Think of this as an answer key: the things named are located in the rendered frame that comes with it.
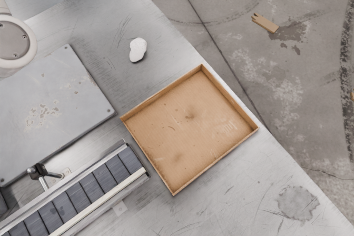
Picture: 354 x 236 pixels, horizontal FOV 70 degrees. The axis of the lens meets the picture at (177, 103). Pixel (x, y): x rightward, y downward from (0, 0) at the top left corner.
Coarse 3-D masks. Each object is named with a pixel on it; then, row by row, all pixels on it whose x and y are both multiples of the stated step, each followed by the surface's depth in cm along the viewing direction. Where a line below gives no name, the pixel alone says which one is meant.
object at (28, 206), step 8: (120, 144) 60; (104, 152) 59; (112, 152) 61; (96, 160) 59; (80, 168) 58; (88, 168) 59; (72, 176) 57; (56, 184) 57; (64, 184) 57; (48, 192) 56; (32, 200) 56; (40, 200) 56; (24, 208) 55; (16, 216) 55; (0, 224) 54; (8, 224) 55
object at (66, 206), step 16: (112, 160) 67; (128, 160) 67; (96, 176) 65; (112, 176) 65; (128, 176) 65; (64, 192) 64; (80, 192) 64; (96, 192) 64; (48, 208) 63; (64, 208) 63; (80, 208) 63; (96, 208) 63; (32, 224) 61; (48, 224) 61
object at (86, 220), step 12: (108, 156) 67; (96, 168) 66; (144, 168) 66; (144, 180) 67; (60, 192) 64; (120, 192) 64; (108, 204) 63; (24, 216) 62; (96, 216) 64; (72, 228) 61
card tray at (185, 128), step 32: (160, 96) 78; (192, 96) 78; (224, 96) 78; (128, 128) 75; (160, 128) 75; (192, 128) 74; (224, 128) 74; (256, 128) 72; (160, 160) 71; (192, 160) 71
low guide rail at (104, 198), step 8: (136, 176) 62; (120, 184) 61; (128, 184) 63; (112, 192) 61; (96, 200) 60; (104, 200) 60; (88, 208) 59; (80, 216) 59; (64, 224) 58; (72, 224) 58; (56, 232) 58
